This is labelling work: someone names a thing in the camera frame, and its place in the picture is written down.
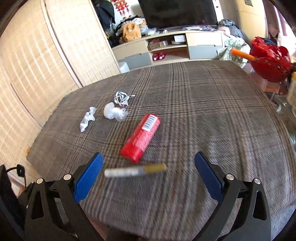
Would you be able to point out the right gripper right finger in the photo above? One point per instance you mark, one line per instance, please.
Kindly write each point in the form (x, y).
(252, 221)

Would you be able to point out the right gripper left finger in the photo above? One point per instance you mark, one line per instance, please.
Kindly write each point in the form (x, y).
(53, 209)

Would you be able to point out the white gold marker pen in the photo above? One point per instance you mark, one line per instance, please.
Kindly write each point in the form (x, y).
(135, 171)

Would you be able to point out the red cylindrical snack wrapper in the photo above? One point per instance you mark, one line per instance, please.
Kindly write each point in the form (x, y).
(135, 146)

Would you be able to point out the small crumpled clear wrapper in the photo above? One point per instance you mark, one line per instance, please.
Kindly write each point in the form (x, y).
(89, 116)

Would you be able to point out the crumpled clear plastic wrap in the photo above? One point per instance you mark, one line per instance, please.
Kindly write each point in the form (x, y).
(112, 112)

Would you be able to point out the brown plaid table cloth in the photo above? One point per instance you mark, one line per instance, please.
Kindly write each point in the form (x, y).
(207, 106)

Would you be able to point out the crumpled white paper strip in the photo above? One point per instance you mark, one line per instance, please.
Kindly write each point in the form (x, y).
(121, 98)

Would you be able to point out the red plastic basket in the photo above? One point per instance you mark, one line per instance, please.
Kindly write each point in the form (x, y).
(271, 62)

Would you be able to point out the beige grey TV cabinet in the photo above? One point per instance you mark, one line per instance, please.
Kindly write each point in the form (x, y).
(179, 46)

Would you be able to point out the yellow plush toy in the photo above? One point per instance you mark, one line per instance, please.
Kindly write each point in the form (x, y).
(131, 32)

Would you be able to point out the black flat television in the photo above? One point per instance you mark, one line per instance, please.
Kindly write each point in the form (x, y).
(174, 13)

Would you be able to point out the orange handle stick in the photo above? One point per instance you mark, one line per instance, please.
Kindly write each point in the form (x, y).
(241, 54)

